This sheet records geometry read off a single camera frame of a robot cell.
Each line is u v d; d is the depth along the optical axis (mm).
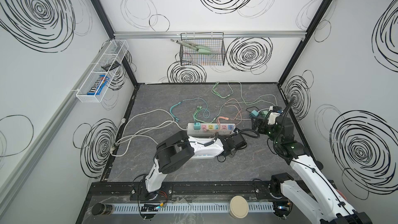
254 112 1011
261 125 695
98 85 687
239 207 645
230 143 681
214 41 937
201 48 917
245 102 1084
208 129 923
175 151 525
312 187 469
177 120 991
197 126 889
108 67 780
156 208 691
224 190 753
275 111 680
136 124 989
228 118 994
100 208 613
